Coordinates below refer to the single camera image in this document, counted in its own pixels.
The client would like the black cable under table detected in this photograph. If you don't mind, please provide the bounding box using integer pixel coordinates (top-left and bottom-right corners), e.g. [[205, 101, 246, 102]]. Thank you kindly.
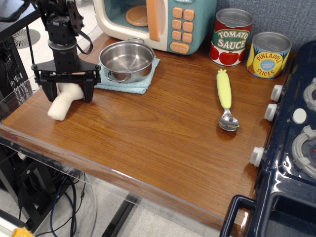
[[36, 172, 87, 237]]

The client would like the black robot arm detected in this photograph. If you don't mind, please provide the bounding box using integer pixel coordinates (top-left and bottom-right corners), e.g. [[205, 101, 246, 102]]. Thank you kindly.
[[31, 0, 101, 103]]

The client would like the pineapple slices can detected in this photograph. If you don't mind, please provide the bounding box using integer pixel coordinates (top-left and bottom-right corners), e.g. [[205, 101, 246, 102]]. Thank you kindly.
[[246, 32, 292, 79]]

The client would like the light blue folded cloth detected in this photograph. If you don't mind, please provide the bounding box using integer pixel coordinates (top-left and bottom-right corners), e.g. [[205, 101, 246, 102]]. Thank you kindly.
[[95, 57, 160, 94]]

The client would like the dark blue toy stove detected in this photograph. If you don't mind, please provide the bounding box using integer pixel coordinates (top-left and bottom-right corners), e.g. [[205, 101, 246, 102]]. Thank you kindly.
[[220, 41, 316, 237]]

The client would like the blue cable under table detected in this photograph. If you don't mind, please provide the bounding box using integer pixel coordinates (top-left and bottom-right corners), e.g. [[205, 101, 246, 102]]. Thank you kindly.
[[50, 176, 77, 237]]

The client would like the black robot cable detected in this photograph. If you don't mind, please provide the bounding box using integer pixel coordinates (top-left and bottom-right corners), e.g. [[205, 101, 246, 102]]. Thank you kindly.
[[0, 0, 30, 22]]

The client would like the white stove knob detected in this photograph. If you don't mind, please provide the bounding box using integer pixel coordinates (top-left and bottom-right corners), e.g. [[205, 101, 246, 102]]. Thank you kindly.
[[250, 147, 265, 167], [270, 84, 283, 102], [264, 104, 277, 122]]

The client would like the black table leg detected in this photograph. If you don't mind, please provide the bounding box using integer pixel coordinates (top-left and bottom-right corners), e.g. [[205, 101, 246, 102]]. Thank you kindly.
[[101, 195, 138, 237]]

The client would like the stainless steel pot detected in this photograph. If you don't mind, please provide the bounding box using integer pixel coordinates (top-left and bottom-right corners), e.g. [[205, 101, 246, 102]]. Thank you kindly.
[[99, 38, 156, 83]]

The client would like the tomato sauce can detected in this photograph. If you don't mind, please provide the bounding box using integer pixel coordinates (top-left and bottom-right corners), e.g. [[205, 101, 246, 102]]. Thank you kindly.
[[209, 8, 254, 66]]

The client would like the toy microwave oven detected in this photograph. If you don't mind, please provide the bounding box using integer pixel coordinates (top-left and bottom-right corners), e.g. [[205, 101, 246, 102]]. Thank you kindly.
[[93, 0, 217, 55]]

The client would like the plush mushroom toy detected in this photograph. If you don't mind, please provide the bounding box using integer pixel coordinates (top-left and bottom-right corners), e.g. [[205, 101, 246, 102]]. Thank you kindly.
[[47, 83, 84, 121]]

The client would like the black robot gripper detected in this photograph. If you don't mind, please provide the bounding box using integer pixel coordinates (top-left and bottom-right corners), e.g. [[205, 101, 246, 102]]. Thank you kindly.
[[32, 45, 101, 103]]

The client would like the spoon with green handle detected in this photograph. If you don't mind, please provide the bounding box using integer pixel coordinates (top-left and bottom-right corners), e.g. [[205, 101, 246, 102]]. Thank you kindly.
[[216, 69, 240, 132]]

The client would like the black side desk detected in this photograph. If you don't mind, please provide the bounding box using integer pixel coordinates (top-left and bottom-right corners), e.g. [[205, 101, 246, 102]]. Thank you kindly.
[[0, 0, 62, 99]]

